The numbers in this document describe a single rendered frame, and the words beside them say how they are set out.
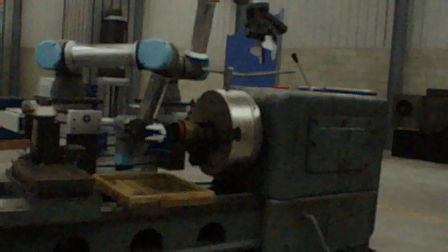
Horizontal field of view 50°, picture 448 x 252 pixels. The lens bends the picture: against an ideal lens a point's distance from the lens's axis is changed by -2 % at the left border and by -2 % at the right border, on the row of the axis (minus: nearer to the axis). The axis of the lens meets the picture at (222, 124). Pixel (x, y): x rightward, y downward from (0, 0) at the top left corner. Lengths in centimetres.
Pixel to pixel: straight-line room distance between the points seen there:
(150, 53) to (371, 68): 1096
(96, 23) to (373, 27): 1077
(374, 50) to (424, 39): 123
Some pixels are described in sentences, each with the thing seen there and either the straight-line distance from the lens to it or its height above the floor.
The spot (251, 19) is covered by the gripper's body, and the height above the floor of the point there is 150.
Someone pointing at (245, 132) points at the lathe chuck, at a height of 110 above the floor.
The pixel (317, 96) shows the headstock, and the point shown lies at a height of 124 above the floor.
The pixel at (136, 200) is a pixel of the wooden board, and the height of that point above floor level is 89.
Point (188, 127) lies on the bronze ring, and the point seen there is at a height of 110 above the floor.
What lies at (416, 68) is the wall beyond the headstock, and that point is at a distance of 1216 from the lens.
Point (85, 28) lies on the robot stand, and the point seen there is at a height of 147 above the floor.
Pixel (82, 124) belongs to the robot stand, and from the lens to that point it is 199.
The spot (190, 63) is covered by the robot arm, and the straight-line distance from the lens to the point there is 238.
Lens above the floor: 126
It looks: 5 degrees down
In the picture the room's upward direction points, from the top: 4 degrees clockwise
